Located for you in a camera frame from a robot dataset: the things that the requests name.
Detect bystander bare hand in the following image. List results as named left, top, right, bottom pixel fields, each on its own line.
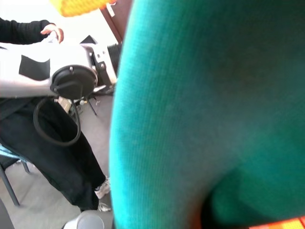
left=40, top=23, right=65, bottom=44

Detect teal knitted cloth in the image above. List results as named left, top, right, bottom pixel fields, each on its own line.
left=49, top=0, right=305, bottom=229

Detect brown wooden door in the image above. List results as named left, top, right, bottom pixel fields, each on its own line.
left=99, top=0, right=133, bottom=44

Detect black ribbed bellows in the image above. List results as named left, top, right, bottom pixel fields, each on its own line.
left=107, top=42, right=123, bottom=73

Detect bystander black trouser legs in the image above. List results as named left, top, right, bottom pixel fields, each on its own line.
left=0, top=97, right=107, bottom=212

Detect dark metal chair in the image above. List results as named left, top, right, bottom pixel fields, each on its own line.
left=0, top=145, right=31, bottom=207

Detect white sneaker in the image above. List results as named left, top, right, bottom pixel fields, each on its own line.
left=98, top=202, right=112, bottom=213
left=94, top=177, right=112, bottom=200

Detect grey rounded robot body part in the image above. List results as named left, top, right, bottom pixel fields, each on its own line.
left=62, top=209, right=106, bottom=229

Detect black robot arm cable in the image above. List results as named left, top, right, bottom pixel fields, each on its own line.
left=33, top=96, right=82, bottom=147

